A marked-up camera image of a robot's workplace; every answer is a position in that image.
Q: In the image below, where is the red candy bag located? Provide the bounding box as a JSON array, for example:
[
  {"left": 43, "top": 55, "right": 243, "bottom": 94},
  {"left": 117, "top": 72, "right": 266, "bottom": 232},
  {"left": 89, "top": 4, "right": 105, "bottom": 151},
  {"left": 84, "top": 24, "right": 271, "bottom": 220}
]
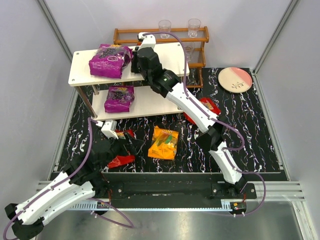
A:
[
  {"left": 107, "top": 129, "right": 136, "bottom": 169},
  {"left": 183, "top": 97, "right": 221, "bottom": 125}
]

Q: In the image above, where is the purple candy bag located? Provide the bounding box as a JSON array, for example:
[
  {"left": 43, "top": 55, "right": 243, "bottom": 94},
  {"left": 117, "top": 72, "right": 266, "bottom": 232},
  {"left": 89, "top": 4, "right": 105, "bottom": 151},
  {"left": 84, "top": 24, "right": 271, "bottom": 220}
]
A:
[
  {"left": 88, "top": 44, "right": 133, "bottom": 79},
  {"left": 104, "top": 85, "right": 135, "bottom": 113}
]

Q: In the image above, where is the orange mango candy bag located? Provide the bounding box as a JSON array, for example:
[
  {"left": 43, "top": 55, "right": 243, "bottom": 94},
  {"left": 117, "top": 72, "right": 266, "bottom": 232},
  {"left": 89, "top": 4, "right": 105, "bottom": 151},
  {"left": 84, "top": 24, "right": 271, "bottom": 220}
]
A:
[{"left": 148, "top": 126, "right": 179, "bottom": 160}]

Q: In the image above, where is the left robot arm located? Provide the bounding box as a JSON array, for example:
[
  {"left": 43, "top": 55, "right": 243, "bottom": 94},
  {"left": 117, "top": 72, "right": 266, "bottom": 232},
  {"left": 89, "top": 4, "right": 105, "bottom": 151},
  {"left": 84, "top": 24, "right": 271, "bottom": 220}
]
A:
[{"left": 5, "top": 130, "right": 138, "bottom": 240}]

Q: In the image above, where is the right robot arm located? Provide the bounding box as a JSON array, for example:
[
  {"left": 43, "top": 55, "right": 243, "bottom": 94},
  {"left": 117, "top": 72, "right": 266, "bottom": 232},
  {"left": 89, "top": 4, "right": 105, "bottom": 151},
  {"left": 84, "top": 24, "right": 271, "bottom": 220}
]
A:
[{"left": 131, "top": 46, "right": 248, "bottom": 196}]

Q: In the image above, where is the white two-tier shelf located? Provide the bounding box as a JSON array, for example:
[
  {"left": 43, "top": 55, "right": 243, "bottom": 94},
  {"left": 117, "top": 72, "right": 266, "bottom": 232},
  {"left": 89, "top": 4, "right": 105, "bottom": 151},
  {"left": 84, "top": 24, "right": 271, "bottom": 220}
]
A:
[{"left": 68, "top": 42, "right": 185, "bottom": 121}]

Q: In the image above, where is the clear glass left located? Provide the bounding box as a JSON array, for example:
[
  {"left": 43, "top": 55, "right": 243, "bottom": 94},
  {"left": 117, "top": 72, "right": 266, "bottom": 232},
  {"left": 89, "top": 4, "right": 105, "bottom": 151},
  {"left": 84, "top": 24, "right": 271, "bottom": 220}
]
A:
[{"left": 158, "top": 19, "right": 172, "bottom": 39}]

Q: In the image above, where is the clear glass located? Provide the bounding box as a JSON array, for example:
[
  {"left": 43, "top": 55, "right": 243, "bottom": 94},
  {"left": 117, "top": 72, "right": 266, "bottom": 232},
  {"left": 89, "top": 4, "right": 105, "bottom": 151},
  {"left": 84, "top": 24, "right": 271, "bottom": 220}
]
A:
[
  {"left": 158, "top": 19, "right": 172, "bottom": 39},
  {"left": 188, "top": 18, "right": 201, "bottom": 38}
]

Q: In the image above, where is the clear glass lower rack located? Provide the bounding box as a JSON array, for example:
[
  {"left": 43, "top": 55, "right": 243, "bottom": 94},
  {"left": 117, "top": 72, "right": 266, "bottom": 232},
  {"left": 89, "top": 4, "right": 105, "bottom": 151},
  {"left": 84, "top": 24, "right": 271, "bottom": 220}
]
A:
[{"left": 184, "top": 44, "right": 195, "bottom": 63}]

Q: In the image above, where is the brown wooden rack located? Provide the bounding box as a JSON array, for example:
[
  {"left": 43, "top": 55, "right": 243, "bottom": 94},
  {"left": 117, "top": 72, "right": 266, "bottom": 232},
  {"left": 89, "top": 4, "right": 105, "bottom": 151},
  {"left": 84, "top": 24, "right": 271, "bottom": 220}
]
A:
[{"left": 113, "top": 26, "right": 210, "bottom": 88}]

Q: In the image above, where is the clear glass right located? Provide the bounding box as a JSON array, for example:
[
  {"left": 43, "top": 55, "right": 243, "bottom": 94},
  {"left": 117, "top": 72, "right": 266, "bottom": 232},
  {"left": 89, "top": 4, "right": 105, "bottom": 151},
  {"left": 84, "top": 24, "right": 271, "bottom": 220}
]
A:
[{"left": 188, "top": 18, "right": 201, "bottom": 38}]

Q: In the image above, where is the pink cream ceramic plate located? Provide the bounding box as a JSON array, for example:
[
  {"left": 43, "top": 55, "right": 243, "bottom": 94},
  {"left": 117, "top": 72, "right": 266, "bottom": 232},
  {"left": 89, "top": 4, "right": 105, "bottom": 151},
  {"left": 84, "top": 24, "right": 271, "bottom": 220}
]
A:
[{"left": 218, "top": 67, "right": 253, "bottom": 94}]

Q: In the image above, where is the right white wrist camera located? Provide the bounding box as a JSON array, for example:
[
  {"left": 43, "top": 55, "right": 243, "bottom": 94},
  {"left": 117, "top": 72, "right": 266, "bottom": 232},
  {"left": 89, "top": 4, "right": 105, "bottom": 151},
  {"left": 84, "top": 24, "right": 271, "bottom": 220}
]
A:
[{"left": 136, "top": 32, "right": 156, "bottom": 51}]

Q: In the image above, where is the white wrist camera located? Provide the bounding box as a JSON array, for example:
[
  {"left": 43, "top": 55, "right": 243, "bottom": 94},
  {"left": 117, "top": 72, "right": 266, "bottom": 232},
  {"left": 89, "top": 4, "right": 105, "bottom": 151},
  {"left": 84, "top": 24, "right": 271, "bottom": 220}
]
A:
[
  {"left": 136, "top": 32, "right": 156, "bottom": 51},
  {"left": 96, "top": 119, "right": 118, "bottom": 139}
]

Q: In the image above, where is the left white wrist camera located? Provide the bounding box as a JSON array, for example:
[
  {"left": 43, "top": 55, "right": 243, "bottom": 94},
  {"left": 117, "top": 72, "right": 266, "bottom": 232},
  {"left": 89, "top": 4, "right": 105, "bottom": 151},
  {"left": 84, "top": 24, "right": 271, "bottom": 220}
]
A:
[{"left": 96, "top": 119, "right": 118, "bottom": 139}]

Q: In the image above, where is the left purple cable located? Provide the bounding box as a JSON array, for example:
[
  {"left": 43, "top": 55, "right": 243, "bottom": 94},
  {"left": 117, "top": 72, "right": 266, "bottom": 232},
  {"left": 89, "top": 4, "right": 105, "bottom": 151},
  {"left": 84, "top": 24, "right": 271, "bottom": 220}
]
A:
[{"left": 2, "top": 117, "right": 136, "bottom": 240}]

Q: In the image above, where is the purple cable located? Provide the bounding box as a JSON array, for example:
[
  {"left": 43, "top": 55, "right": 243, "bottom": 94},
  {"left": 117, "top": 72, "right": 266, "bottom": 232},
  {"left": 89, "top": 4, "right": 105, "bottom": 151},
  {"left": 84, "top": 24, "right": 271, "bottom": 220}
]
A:
[
  {"left": 2, "top": 117, "right": 136, "bottom": 240},
  {"left": 141, "top": 31, "right": 267, "bottom": 217}
]

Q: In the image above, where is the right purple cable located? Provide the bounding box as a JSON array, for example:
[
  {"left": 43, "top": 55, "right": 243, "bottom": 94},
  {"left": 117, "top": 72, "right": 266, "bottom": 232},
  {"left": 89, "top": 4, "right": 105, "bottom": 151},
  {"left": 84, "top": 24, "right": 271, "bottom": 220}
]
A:
[{"left": 141, "top": 31, "right": 267, "bottom": 217}]

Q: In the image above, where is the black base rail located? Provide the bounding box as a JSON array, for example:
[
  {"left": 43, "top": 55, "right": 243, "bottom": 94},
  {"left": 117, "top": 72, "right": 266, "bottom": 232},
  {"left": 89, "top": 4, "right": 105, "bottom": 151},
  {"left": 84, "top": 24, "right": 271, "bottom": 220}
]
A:
[{"left": 103, "top": 172, "right": 285, "bottom": 199}]

